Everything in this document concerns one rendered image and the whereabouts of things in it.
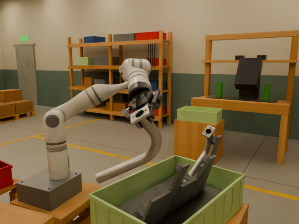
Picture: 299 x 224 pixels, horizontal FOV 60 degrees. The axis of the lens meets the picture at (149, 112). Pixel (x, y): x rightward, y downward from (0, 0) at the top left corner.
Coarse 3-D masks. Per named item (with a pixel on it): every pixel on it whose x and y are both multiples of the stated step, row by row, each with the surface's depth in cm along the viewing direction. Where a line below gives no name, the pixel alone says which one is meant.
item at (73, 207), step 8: (88, 184) 138; (80, 192) 129; (88, 192) 129; (16, 200) 122; (72, 200) 122; (80, 200) 122; (88, 200) 123; (32, 208) 115; (40, 208) 115; (56, 208) 115; (64, 208) 115; (72, 208) 115; (80, 208) 118; (56, 216) 109; (64, 216) 109; (72, 216) 113
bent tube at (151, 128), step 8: (136, 112) 68; (144, 112) 66; (136, 120) 65; (144, 120) 66; (144, 128) 69; (152, 128) 68; (152, 136) 70; (160, 136) 71; (152, 144) 72; (160, 144) 72; (144, 152) 76; (152, 152) 73; (128, 160) 76; (136, 160) 75; (144, 160) 75; (112, 168) 77; (120, 168) 76; (128, 168) 76; (96, 176) 78; (104, 176) 77; (112, 176) 77
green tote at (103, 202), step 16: (176, 160) 150; (192, 160) 143; (128, 176) 122; (144, 176) 131; (160, 176) 141; (208, 176) 137; (224, 176) 131; (240, 176) 122; (96, 192) 108; (112, 192) 115; (128, 192) 123; (224, 192) 108; (240, 192) 122; (96, 208) 104; (112, 208) 96; (208, 208) 98; (224, 208) 110
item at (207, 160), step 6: (204, 156) 103; (210, 156) 101; (216, 156) 103; (204, 162) 102; (210, 162) 102; (204, 168) 102; (198, 174) 105; (204, 174) 108; (192, 180) 104; (198, 180) 108; (180, 186) 99; (186, 186) 102; (192, 186) 108; (180, 192) 101; (186, 192) 108; (192, 192) 114; (174, 198) 102; (180, 198) 107; (186, 198) 114; (174, 204) 107; (180, 204) 114; (168, 210) 107; (174, 210) 114
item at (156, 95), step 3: (156, 90) 73; (159, 90) 73; (156, 93) 72; (159, 93) 72; (156, 96) 71; (159, 96) 72; (162, 96) 74; (153, 99) 71; (156, 99) 70; (159, 99) 72; (153, 102) 70; (159, 102) 72; (159, 105) 71
